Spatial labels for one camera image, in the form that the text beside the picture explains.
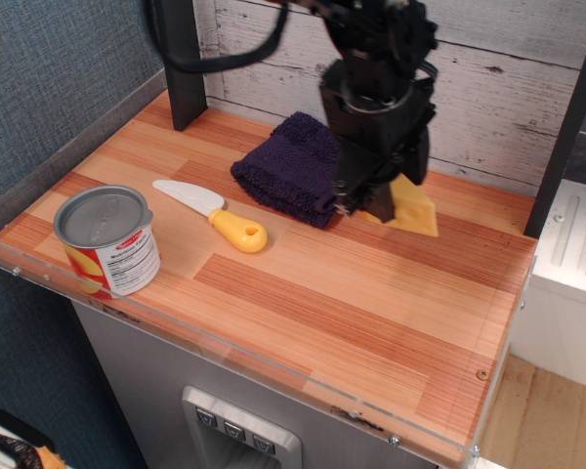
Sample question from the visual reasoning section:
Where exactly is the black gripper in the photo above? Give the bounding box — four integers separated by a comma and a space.
320, 51, 437, 223

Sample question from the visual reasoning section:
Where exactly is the yellow toy cheese wedge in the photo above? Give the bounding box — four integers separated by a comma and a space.
361, 175, 439, 237

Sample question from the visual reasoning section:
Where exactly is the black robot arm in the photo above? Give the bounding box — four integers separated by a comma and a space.
298, 1, 438, 223

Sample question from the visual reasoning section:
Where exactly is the dark blue folded cloth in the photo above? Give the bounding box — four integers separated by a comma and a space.
230, 112, 340, 229

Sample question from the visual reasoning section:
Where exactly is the white toy sink unit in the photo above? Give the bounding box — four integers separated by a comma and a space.
510, 180, 586, 386

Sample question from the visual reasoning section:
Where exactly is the toy tin can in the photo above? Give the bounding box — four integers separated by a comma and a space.
54, 185, 161, 298

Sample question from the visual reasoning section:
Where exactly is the silver dispenser panel with buttons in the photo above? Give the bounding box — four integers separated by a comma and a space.
182, 386, 303, 468

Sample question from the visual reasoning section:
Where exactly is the clear acrylic table guard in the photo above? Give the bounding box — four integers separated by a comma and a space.
0, 204, 533, 458

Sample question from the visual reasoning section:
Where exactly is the orange sponge object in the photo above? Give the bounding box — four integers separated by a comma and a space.
35, 447, 68, 469

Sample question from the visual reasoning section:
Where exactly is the toy knife with yellow handle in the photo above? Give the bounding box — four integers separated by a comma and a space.
152, 180, 269, 253

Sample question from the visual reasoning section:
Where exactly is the black vertical post right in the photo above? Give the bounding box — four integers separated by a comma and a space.
523, 55, 586, 239

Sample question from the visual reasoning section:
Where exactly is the black vertical post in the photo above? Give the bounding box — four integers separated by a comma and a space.
153, 0, 207, 131
523, 55, 586, 239

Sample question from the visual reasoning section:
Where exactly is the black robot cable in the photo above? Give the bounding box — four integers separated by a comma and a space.
145, 0, 290, 75

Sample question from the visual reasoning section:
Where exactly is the black vertical post left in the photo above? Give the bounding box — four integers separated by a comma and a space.
153, 0, 207, 131

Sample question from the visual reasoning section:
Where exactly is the black braided hose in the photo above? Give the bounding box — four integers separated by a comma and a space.
0, 427, 44, 469

